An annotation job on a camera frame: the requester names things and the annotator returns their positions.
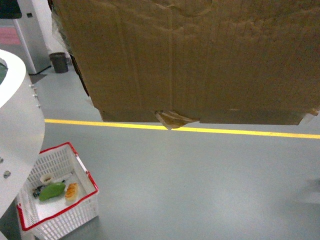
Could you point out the brown cardboard box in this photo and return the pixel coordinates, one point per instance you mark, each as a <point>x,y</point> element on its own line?
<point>253,62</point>

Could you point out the dark grey trash bin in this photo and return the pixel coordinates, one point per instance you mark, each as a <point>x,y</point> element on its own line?
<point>59,62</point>

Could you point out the orange toy bread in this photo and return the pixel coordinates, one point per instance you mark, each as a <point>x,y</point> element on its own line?
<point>71,192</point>

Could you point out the white kiosk machine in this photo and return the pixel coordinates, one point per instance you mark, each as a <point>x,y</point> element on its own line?
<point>35,31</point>

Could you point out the green toy vegetable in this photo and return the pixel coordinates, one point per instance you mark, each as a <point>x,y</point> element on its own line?
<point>51,191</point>

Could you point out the white plastic basket red rim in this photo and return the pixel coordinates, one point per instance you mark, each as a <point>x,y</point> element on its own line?
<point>55,218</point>

